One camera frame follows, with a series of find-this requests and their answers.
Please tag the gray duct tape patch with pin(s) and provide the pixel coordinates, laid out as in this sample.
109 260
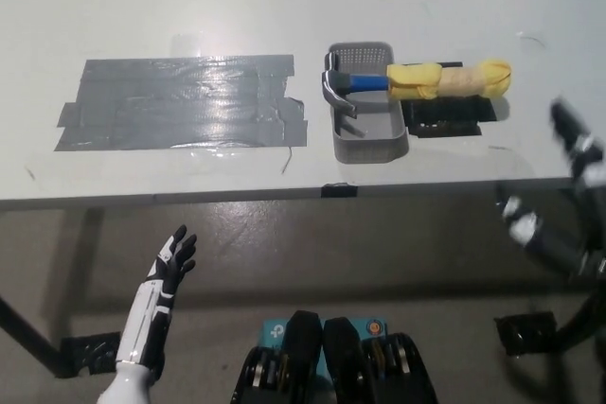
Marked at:
184 103

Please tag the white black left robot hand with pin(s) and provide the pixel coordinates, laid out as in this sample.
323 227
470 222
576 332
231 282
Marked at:
158 290

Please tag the blue hammer with yellow wrap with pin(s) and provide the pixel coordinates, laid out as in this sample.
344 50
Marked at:
426 80

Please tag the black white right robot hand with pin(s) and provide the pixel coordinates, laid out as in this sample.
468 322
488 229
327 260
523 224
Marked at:
549 238

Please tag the black table leg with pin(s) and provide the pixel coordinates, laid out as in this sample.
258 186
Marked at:
28 333

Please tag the clear tape piece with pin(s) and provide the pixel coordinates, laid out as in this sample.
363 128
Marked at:
187 44

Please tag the small black tape strip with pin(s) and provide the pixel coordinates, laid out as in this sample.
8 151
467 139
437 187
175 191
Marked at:
339 190

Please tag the black tape patch on desk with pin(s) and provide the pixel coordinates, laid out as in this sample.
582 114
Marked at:
445 120

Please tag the gray perforated plastic container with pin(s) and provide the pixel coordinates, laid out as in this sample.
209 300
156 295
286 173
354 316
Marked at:
374 132

